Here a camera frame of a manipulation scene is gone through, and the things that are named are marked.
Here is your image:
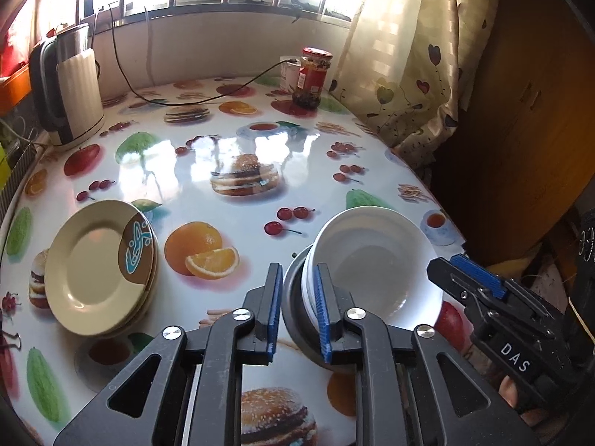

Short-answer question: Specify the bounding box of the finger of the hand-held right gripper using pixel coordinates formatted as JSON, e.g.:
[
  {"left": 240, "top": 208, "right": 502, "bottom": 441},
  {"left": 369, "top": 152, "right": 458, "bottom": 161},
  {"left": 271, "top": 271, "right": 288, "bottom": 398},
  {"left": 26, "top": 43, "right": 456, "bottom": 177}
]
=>
[
  {"left": 427, "top": 258, "right": 494, "bottom": 322},
  {"left": 451, "top": 253, "right": 559, "bottom": 332}
]

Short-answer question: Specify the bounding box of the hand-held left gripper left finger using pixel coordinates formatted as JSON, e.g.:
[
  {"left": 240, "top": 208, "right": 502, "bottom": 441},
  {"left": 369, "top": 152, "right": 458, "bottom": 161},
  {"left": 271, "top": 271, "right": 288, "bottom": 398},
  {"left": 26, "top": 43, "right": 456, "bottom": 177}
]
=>
[{"left": 53, "top": 262, "right": 284, "bottom": 446}]

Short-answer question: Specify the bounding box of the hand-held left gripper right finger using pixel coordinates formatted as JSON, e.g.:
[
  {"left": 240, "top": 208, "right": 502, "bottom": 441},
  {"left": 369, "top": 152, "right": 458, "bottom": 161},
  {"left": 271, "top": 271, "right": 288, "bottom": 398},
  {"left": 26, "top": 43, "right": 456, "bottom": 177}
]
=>
[{"left": 312, "top": 262, "right": 542, "bottom": 446}]

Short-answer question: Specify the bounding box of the stainless steel bowl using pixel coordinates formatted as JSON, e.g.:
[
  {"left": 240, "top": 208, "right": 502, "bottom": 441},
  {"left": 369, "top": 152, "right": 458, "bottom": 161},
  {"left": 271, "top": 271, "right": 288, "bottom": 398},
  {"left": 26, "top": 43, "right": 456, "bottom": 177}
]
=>
[{"left": 282, "top": 244, "right": 358, "bottom": 372}]

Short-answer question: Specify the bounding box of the white bowl with blue rim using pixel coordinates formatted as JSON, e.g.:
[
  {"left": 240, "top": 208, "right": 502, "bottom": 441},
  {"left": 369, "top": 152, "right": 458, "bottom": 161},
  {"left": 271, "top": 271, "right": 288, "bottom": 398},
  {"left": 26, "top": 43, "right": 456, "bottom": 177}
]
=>
[{"left": 301, "top": 207, "right": 444, "bottom": 372}]

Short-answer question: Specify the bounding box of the beige plate with brown pattern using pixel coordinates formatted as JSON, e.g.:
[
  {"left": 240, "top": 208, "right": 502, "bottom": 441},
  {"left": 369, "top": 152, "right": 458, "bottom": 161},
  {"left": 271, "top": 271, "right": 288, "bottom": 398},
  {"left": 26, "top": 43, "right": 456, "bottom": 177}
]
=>
[{"left": 45, "top": 200, "right": 156, "bottom": 335}]

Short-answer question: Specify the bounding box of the person's right hand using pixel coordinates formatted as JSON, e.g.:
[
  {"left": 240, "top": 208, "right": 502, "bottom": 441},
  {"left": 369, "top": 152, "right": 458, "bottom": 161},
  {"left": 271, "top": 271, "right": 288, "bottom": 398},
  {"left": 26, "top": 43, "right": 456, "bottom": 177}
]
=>
[{"left": 497, "top": 374, "right": 554, "bottom": 428}]

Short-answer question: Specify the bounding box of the brown wooden cabinet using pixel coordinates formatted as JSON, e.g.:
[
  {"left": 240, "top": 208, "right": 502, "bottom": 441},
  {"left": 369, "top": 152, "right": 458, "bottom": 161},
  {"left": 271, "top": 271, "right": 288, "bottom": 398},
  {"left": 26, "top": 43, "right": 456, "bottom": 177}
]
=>
[{"left": 432, "top": 0, "right": 595, "bottom": 279}]

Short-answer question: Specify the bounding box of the food printed tablecloth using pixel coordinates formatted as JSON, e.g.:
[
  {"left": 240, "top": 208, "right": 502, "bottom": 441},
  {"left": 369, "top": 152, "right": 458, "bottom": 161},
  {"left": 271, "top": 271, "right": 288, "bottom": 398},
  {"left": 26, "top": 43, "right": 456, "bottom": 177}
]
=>
[{"left": 0, "top": 74, "right": 468, "bottom": 446}]

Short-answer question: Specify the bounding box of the glass jar with red label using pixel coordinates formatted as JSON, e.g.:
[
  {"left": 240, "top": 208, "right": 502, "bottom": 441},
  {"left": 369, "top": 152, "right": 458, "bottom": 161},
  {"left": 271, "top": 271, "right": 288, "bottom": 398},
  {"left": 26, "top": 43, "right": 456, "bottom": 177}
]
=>
[{"left": 292, "top": 47, "right": 334, "bottom": 110}]

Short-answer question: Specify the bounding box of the small white carton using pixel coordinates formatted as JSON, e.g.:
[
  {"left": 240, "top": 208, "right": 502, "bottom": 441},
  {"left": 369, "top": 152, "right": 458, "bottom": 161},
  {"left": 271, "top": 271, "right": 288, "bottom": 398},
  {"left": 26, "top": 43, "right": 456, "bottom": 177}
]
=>
[{"left": 280, "top": 55, "right": 303, "bottom": 90}]

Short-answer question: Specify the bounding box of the cream heart printed curtain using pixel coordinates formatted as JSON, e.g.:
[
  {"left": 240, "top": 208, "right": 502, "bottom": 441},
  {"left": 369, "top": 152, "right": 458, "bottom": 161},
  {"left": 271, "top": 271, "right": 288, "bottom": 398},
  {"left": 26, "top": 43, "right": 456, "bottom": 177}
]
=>
[{"left": 328, "top": 0, "right": 505, "bottom": 182}]

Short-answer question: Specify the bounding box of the cream electric kettle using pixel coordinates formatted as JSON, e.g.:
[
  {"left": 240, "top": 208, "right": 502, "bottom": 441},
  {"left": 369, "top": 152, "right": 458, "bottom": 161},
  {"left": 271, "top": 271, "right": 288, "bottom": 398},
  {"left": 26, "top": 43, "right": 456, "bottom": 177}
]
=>
[{"left": 29, "top": 23, "right": 105, "bottom": 147}]

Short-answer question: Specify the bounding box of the striped storage basket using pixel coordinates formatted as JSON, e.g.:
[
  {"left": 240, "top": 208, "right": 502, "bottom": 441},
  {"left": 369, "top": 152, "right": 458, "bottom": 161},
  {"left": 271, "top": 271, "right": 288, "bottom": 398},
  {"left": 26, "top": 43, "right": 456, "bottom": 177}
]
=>
[{"left": 0, "top": 142, "right": 40, "bottom": 205}]

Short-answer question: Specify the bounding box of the orange plastic container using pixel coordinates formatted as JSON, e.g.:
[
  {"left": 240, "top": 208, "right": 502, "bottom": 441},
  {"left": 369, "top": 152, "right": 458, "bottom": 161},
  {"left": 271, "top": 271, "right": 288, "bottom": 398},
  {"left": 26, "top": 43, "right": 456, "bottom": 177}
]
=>
[{"left": 0, "top": 62, "right": 32, "bottom": 114}]

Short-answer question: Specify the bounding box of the red gift bag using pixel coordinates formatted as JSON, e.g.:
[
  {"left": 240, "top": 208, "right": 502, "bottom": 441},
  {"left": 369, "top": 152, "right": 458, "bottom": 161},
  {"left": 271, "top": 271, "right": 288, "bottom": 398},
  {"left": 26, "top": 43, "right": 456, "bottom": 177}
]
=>
[{"left": 0, "top": 0, "right": 47, "bottom": 77}]

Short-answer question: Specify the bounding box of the black power cable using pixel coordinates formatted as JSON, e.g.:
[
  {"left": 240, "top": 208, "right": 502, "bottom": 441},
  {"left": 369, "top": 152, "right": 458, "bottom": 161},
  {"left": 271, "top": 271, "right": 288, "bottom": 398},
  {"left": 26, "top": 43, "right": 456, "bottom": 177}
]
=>
[{"left": 90, "top": 2, "right": 298, "bottom": 103}]

